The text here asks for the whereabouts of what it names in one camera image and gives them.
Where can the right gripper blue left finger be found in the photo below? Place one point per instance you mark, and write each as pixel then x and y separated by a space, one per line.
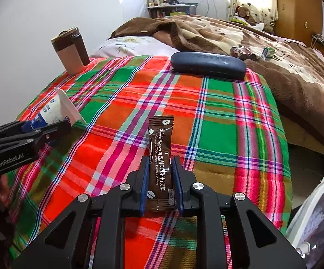
pixel 143 183

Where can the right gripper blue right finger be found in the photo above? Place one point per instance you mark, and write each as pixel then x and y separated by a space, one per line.
pixel 177 184

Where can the small green packet on blanket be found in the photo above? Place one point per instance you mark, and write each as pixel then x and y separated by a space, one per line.
pixel 268 53

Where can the white trash bin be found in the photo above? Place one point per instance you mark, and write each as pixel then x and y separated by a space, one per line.
pixel 306 229

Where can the wooden wardrobe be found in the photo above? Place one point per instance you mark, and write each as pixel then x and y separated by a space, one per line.
pixel 299 19

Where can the brown teddy bear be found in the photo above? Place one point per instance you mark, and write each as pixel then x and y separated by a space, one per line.
pixel 244 13

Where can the plaid red green tablecloth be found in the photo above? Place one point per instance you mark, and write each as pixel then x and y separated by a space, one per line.
pixel 228 133

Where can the white floral bed sheet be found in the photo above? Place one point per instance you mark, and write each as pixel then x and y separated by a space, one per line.
pixel 132 46

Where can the brown fleece blanket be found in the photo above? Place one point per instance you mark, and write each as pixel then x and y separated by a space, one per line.
pixel 295 74

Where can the dark blue glasses case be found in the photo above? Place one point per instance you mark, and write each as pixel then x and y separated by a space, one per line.
pixel 214 65

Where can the small dark item on blanket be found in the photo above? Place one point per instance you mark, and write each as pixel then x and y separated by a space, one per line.
pixel 243 53

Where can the beige brown travel mug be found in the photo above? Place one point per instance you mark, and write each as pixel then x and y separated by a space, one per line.
pixel 71 50

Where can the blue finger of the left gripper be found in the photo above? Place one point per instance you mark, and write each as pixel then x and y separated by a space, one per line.
pixel 42 137
pixel 19 130

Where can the brown coffee sachet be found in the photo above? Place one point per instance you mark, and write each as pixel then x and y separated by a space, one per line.
pixel 160 193

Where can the cluttered desk shelf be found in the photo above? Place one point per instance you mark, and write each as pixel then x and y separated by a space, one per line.
pixel 167 8

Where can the blue white milk carton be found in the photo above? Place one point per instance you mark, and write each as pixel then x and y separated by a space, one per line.
pixel 57 109

